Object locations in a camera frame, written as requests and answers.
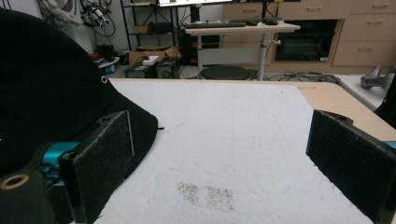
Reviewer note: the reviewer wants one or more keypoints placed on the black baseball cap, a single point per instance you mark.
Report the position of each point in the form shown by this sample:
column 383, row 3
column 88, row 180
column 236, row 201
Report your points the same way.
column 46, row 87

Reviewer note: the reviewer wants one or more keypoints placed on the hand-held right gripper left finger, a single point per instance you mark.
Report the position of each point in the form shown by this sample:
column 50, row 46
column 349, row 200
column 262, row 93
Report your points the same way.
column 99, row 161

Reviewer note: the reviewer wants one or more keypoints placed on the black built-in oven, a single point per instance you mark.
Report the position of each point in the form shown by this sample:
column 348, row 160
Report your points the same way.
column 306, row 40

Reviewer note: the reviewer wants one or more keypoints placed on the black metal shelf rack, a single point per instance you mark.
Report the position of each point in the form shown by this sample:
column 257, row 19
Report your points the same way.
column 149, row 28

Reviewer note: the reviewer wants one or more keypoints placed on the black computer case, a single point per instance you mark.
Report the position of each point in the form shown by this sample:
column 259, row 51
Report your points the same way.
column 168, row 69
column 140, row 71

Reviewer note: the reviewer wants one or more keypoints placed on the light wooden drawer cabinet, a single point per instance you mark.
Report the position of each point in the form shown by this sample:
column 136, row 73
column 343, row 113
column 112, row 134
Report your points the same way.
column 367, row 34

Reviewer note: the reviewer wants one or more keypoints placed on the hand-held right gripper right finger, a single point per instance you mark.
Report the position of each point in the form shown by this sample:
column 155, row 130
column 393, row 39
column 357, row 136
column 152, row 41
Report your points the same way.
column 348, row 161

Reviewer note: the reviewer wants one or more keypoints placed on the black keyboard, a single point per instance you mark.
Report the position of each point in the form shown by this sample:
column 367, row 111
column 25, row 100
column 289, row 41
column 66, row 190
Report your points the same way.
column 214, row 24

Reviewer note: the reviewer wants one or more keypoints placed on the computer monitor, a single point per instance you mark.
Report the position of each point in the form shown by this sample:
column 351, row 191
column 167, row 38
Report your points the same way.
column 193, row 2

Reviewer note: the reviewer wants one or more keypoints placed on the round black stool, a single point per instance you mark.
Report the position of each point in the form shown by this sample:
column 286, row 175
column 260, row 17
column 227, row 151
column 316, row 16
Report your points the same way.
column 224, row 72

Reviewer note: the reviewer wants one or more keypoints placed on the small white box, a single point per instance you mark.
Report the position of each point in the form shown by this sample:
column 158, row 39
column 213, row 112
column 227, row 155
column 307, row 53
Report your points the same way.
column 151, row 60

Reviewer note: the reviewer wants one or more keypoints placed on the grey hand-held device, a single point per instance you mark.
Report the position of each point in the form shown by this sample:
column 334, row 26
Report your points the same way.
column 373, row 80

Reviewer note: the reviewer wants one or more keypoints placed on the light wooden office desk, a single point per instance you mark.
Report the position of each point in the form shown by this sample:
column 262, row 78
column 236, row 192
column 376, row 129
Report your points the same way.
column 249, row 29

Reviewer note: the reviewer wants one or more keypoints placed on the brown cardboard box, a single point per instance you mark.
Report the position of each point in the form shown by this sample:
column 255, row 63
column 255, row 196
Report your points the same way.
column 146, row 52

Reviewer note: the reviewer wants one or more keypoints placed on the black computer mouse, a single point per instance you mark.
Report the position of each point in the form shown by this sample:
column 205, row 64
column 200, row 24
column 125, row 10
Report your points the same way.
column 271, row 22

